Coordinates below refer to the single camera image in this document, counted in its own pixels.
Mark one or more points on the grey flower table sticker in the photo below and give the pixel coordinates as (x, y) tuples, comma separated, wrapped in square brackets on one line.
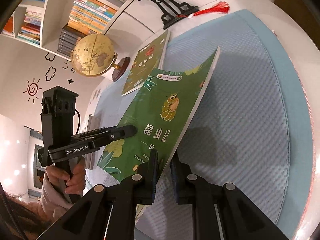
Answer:
[(96, 94)]

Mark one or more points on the black lettering wall sticker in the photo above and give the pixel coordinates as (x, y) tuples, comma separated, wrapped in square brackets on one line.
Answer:
[(67, 66)]

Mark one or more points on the antique yellow desk globe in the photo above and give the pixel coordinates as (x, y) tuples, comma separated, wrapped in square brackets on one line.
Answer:
[(92, 52)]

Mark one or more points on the person's left hand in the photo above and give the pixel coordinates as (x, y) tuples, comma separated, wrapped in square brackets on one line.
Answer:
[(78, 180)]

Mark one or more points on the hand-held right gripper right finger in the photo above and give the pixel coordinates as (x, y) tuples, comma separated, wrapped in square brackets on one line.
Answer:
[(175, 182)]

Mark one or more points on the light blue quilted mat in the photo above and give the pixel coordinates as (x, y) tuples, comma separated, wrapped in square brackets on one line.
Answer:
[(237, 105)]

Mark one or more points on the set of dark grey volumes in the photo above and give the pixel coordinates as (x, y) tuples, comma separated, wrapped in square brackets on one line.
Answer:
[(70, 40)]

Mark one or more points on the red sun wall sticker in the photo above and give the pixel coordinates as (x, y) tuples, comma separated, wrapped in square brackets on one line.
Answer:
[(32, 90)]

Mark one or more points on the bright green caterpillar book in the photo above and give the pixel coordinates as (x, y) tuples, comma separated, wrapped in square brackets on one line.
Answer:
[(160, 120)]

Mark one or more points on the red tassel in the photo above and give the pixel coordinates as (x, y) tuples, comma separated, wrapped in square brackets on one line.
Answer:
[(215, 8)]

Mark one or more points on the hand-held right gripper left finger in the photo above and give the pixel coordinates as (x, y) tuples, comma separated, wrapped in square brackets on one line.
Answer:
[(153, 180)]

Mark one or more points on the person's left forearm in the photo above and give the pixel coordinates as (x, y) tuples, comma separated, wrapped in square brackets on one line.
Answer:
[(53, 200)]

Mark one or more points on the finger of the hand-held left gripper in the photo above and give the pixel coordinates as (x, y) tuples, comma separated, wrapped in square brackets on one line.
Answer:
[(125, 132), (86, 137)]

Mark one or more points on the white bookshelf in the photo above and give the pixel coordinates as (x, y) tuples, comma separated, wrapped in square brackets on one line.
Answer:
[(57, 12)]

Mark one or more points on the green book with beetle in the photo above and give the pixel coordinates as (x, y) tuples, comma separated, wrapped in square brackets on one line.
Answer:
[(145, 67)]

